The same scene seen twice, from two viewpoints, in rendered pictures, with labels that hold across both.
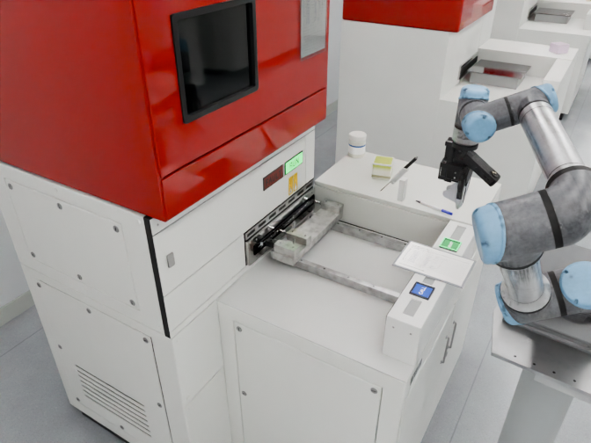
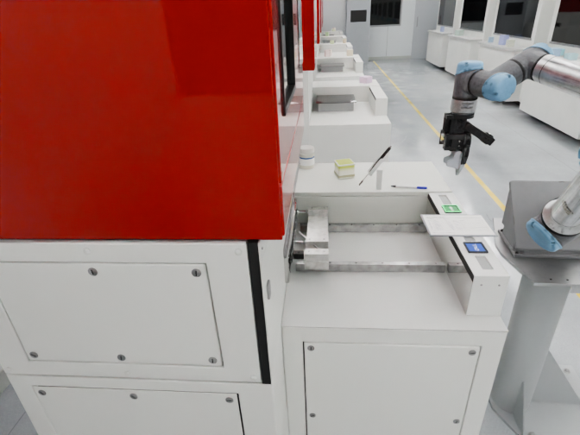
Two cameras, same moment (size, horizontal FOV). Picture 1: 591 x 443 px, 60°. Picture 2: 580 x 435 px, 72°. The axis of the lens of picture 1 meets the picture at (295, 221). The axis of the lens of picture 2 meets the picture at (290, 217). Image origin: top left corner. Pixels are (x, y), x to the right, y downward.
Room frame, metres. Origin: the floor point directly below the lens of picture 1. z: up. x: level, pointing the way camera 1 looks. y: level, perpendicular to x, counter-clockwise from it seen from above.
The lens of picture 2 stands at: (0.43, 0.58, 1.62)
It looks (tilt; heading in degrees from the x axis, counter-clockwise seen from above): 28 degrees down; 335
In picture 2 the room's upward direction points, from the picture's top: 3 degrees counter-clockwise
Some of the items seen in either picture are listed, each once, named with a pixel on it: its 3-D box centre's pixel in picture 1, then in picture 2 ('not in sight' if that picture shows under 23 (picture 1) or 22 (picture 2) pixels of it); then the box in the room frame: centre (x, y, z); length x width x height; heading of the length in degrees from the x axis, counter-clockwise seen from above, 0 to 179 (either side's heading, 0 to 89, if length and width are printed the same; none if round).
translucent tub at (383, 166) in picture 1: (383, 168); (343, 168); (1.79, -0.34, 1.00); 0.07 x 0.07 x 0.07; 74
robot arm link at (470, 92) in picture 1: (471, 107); (468, 80); (1.32, -0.47, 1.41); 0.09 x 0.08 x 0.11; 171
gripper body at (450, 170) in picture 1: (458, 160); (457, 131); (1.33, -0.47, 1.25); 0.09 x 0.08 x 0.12; 59
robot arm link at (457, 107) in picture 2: (466, 134); (463, 106); (1.33, -0.47, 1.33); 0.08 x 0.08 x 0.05
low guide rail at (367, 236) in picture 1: (370, 236); (362, 228); (1.56, -0.27, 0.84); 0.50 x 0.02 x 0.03; 59
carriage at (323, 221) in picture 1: (310, 233); (317, 237); (1.53, -0.05, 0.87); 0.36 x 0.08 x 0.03; 149
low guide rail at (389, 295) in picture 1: (336, 276); (368, 266); (1.32, -0.13, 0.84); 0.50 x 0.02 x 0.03; 59
